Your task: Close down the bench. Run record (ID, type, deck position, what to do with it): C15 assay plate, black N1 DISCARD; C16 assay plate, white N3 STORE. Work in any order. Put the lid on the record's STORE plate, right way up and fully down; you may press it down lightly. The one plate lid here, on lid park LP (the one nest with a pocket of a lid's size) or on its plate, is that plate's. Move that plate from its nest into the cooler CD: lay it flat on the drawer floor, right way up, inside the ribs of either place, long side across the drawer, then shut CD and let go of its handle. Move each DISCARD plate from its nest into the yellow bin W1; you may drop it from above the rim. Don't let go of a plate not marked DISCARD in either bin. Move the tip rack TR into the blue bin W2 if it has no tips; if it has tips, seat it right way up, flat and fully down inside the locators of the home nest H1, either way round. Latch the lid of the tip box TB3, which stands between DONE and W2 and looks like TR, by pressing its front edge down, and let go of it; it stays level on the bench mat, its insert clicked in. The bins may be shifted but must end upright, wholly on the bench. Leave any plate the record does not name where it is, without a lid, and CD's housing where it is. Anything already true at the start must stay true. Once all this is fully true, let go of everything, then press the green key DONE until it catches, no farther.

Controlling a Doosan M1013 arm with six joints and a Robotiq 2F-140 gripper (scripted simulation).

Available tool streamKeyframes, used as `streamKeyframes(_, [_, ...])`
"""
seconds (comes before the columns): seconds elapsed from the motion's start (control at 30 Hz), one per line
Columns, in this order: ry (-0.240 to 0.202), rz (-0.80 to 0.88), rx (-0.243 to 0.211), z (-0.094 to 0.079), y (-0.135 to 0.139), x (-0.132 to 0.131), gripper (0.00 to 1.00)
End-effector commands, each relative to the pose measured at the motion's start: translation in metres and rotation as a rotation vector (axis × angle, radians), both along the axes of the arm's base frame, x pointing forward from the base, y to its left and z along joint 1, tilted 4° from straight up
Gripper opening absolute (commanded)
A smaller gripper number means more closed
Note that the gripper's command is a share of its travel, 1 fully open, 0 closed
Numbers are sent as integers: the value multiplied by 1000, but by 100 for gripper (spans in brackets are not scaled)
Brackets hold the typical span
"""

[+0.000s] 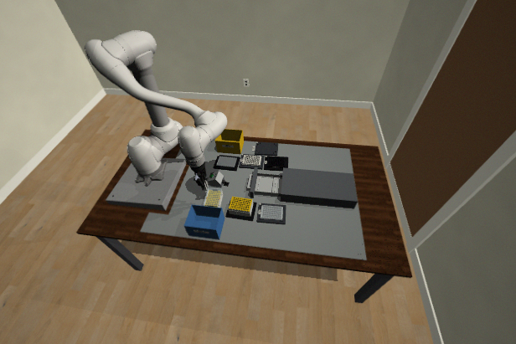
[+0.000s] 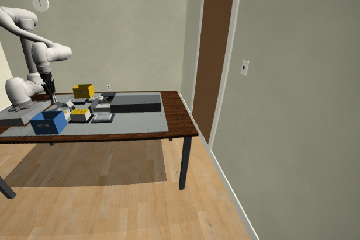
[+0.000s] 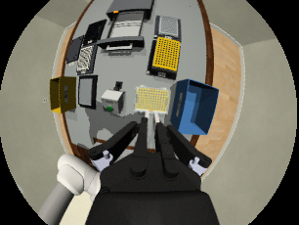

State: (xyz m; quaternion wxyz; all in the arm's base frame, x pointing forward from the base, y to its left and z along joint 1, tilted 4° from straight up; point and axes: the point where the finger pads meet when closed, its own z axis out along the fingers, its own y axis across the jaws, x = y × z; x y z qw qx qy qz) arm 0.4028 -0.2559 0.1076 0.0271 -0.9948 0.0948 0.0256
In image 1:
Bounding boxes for yellow open-top bin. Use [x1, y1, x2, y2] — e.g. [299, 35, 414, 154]
[215, 129, 244, 154]

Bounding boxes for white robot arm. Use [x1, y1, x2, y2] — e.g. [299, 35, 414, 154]
[85, 30, 227, 185]

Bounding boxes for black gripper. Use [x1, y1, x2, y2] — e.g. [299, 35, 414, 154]
[191, 162, 208, 191]

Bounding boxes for blue open-top bin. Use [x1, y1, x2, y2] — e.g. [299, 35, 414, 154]
[184, 204, 224, 239]

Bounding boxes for grey bench mat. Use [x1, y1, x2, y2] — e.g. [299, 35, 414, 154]
[140, 140, 367, 260]

